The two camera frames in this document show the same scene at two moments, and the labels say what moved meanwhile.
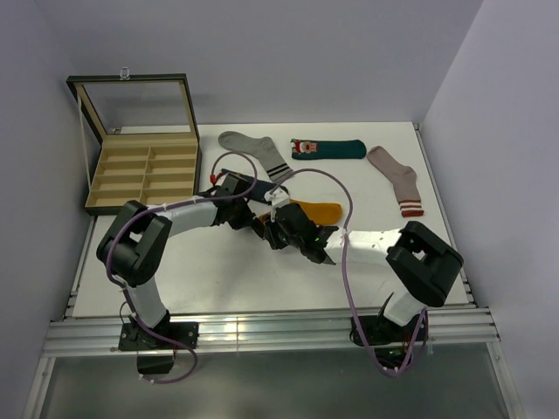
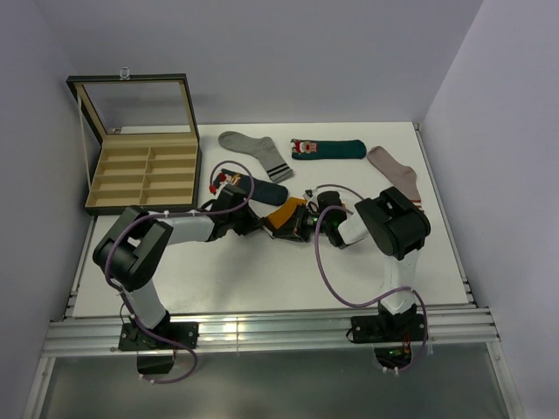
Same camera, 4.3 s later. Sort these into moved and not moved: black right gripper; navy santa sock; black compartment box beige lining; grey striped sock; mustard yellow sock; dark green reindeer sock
Moved: mustard yellow sock; black right gripper
Not moved: grey striped sock; navy santa sock; dark green reindeer sock; black compartment box beige lining
